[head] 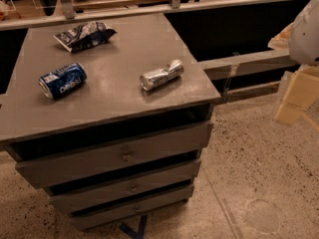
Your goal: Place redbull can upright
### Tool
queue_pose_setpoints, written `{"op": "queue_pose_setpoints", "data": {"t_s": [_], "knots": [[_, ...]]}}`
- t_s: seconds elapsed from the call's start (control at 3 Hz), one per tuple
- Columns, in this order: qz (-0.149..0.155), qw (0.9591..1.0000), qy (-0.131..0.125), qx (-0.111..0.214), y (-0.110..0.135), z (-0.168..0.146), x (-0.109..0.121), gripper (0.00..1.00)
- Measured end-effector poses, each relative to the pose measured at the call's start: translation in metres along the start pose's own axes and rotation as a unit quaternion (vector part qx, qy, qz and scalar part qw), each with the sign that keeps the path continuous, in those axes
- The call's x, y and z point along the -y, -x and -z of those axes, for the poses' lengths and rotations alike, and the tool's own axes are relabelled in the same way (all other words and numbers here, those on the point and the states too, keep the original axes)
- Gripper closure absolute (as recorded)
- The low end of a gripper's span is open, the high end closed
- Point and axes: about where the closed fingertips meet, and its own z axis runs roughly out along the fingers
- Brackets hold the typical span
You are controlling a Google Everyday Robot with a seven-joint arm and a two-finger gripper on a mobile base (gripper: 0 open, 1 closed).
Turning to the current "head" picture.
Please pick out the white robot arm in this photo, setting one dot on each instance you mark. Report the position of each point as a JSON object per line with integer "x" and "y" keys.
{"x": 304, "y": 39}

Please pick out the grey drawer cabinet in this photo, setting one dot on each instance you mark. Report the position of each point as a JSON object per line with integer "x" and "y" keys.
{"x": 110, "y": 107}

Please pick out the metal frame railing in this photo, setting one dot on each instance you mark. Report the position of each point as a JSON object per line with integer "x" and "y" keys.
{"x": 30, "y": 14}

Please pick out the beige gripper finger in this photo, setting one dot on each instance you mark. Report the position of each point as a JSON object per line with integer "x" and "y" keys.
{"x": 300, "y": 91}

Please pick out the grey drawer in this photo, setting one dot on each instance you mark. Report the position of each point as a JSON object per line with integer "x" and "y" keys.
{"x": 140, "y": 183}
{"x": 132, "y": 208}
{"x": 58, "y": 169}

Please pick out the middle grey drawer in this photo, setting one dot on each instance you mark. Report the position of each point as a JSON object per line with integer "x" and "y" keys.
{"x": 140, "y": 183}

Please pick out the top grey drawer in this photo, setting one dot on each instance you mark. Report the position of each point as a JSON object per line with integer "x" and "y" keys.
{"x": 58, "y": 169}

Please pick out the silver redbull can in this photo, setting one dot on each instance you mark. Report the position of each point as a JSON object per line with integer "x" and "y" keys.
{"x": 160, "y": 76}

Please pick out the bottom grey drawer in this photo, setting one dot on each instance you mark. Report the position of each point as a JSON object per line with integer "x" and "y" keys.
{"x": 132, "y": 208}

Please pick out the blue pepsi can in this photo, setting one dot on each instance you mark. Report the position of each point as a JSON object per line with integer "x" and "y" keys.
{"x": 64, "y": 80}

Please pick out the crumpled blue chip bag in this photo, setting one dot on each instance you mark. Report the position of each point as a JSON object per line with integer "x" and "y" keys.
{"x": 85, "y": 36}

